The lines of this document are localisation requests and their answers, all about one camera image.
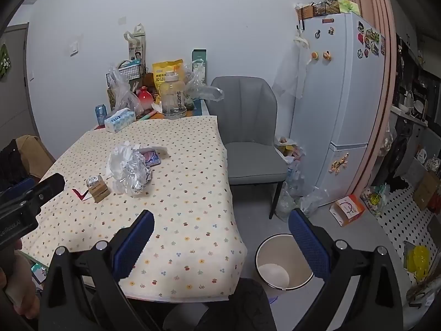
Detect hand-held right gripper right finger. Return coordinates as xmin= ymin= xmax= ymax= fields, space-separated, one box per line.
xmin=288 ymin=208 xmax=405 ymax=331

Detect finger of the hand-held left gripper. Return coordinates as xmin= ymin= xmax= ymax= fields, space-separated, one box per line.
xmin=0 ymin=173 xmax=66 ymax=216
xmin=0 ymin=178 xmax=36 ymax=201

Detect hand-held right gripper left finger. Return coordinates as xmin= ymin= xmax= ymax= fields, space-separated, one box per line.
xmin=38 ymin=210 xmax=155 ymax=331

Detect white round waste bin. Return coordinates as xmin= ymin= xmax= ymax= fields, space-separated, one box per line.
xmin=255 ymin=234 xmax=315 ymax=290

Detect small cardboard box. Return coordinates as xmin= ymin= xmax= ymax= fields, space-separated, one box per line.
xmin=86 ymin=176 xmax=111 ymax=203

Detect silver foil wrapper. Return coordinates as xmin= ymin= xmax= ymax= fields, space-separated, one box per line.
xmin=117 ymin=150 xmax=152 ymax=197

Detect person's left hand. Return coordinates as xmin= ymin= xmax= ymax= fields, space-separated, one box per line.
xmin=0 ymin=245 xmax=40 ymax=319

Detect clear plastic bags on floor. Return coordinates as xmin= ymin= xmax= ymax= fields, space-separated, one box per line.
xmin=276 ymin=165 xmax=329 ymax=219

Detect orange white carton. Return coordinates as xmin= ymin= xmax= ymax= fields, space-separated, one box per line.
xmin=330 ymin=195 xmax=366 ymax=227

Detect floral cream tablecloth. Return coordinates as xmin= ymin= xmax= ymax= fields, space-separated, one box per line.
xmin=21 ymin=115 xmax=247 ymax=302

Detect green yellow printed bag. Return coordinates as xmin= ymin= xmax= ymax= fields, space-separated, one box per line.
xmin=362 ymin=184 xmax=390 ymax=214

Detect purple tissue packet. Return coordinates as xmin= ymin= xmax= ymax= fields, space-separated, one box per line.
xmin=139 ymin=146 xmax=168 ymax=166

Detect gold fridge magnet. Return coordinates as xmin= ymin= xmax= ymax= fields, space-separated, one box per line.
xmin=329 ymin=153 xmax=348 ymax=173

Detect blue white tissue box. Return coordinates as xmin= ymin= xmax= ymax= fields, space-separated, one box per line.
xmin=104 ymin=108 xmax=136 ymax=133

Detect dark cloth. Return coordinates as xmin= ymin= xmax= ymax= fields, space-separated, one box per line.
xmin=162 ymin=277 xmax=276 ymax=331

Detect plastic bag with yellow contents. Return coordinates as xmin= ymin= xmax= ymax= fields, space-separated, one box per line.
xmin=276 ymin=137 xmax=304 ymax=166

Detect grey door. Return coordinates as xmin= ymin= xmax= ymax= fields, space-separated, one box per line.
xmin=0 ymin=24 xmax=38 ymax=138

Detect white pegboard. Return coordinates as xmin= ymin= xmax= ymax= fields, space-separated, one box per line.
xmin=375 ymin=186 xmax=441 ymax=269

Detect yellow plastic object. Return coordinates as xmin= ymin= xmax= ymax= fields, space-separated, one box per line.
xmin=407 ymin=246 xmax=429 ymax=276

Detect clear plastic bag with goods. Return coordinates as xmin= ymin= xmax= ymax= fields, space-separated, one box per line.
xmin=106 ymin=65 xmax=143 ymax=116

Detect red white vase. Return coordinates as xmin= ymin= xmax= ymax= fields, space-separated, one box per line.
xmin=136 ymin=86 xmax=154 ymax=111

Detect white refrigerator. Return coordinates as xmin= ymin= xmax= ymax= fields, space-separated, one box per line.
xmin=289 ymin=13 xmax=386 ymax=207

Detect grey upholstered chair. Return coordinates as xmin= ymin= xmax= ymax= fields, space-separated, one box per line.
xmin=208 ymin=77 xmax=288 ymax=219

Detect large clear water bottle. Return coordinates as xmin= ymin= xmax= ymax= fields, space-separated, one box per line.
xmin=160 ymin=69 xmax=188 ymax=119

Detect paper bag with portrait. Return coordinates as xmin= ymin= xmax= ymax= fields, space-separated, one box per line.
xmin=124 ymin=24 xmax=146 ymax=64

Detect yellow snack bag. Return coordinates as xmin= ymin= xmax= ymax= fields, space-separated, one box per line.
xmin=152 ymin=58 xmax=185 ymax=102

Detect crumpled clear plastic bag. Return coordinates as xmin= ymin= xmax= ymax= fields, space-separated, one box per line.
xmin=182 ymin=60 xmax=224 ymax=109

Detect translucent hanging plastic bag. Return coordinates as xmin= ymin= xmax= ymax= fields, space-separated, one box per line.
xmin=274 ymin=34 xmax=311 ymax=99

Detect cluttered kitchen shelf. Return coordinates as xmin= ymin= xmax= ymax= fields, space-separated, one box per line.
xmin=389 ymin=34 xmax=441 ymax=214

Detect green carton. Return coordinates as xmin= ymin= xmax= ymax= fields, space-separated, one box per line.
xmin=192 ymin=49 xmax=208 ymax=83

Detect cluster of fridge magnets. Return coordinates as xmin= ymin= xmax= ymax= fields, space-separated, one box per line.
xmin=355 ymin=21 xmax=386 ymax=57

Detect brown woven basket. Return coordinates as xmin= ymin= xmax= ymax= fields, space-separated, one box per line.
xmin=295 ymin=4 xmax=315 ymax=20

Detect light green card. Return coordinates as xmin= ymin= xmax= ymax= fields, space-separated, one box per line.
xmin=337 ymin=0 xmax=361 ymax=16

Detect green wall ornament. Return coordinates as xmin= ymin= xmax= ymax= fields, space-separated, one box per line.
xmin=0 ymin=43 xmax=12 ymax=81

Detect black wire basket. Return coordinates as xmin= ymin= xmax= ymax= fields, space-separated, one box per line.
xmin=117 ymin=60 xmax=145 ymax=80

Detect dark wire basket with handle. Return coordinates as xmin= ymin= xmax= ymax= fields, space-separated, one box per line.
xmin=312 ymin=0 xmax=340 ymax=17

